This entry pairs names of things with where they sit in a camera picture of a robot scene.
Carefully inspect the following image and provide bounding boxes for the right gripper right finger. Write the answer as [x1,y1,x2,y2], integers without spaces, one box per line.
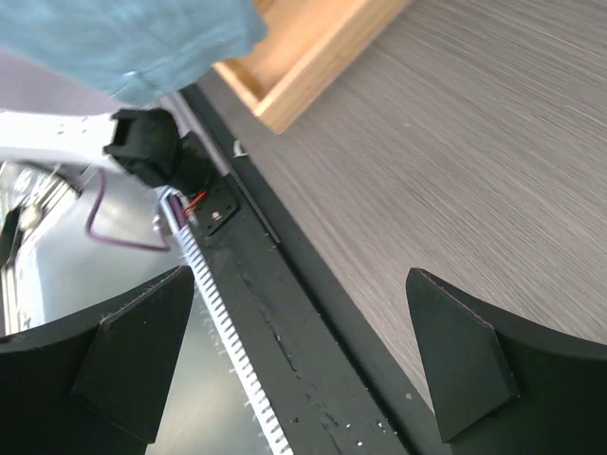
[406,268,606,455]

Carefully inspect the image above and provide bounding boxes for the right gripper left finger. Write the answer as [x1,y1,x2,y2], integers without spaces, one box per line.
[1,266,194,454]

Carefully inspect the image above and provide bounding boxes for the light blue trousers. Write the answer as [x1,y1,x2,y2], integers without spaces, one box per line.
[1,0,267,106]

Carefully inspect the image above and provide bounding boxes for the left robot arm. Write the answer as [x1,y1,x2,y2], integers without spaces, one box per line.
[1,108,215,195]

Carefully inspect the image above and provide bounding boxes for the wooden clothes rack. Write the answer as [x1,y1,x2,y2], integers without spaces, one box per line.
[213,0,409,135]

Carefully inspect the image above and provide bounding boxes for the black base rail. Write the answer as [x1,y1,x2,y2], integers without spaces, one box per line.
[177,85,446,454]

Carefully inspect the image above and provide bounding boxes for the white slotted cable duct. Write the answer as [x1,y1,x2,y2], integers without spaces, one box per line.
[156,188,293,454]

